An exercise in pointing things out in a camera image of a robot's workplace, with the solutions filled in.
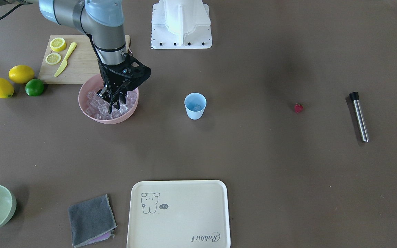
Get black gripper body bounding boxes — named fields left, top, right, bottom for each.
left=98, top=53, right=151, bottom=102

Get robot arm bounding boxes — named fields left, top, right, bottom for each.
left=0, top=0, right=150, bottom=113

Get pink bowl of ice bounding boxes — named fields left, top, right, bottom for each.
left=78, top=74, right=139, bottom=124

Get light blue plastic cup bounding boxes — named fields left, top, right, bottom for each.
left=184, top=92, right=207, bottom=120

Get wooden cutting board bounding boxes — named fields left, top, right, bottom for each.
left=38, top=34, right=131, bottom=85

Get yellow plastic knife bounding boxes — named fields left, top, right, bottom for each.
left=54, top=42, right=77, bottom=77

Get lemon half slice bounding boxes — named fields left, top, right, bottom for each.
left=44, top=52, right=62, bottom=65
left=49, top=37, right=67, bottom=52

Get green lime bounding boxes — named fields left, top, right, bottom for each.
left=25, top=79, right=45, bottom=97

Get whole lemon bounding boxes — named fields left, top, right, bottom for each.
left=8, top=65, right=35, bottom=84
left=0, top=77, right=14, bottom=99

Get grey folded cloth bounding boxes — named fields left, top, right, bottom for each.
left=68, top=194, right=117, bottom=248

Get cream rabbit tray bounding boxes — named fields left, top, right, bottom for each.
left=126, top=179, right=231, bottom=248

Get red strawberry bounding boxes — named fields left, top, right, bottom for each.
left=294, top=103, right=304, bottom=113

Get steel muddler black tip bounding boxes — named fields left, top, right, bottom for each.
left=349, top=92, right=370, bottom=143

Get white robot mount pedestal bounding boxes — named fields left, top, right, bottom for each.
left=150, top=0, right=213, bottom=49

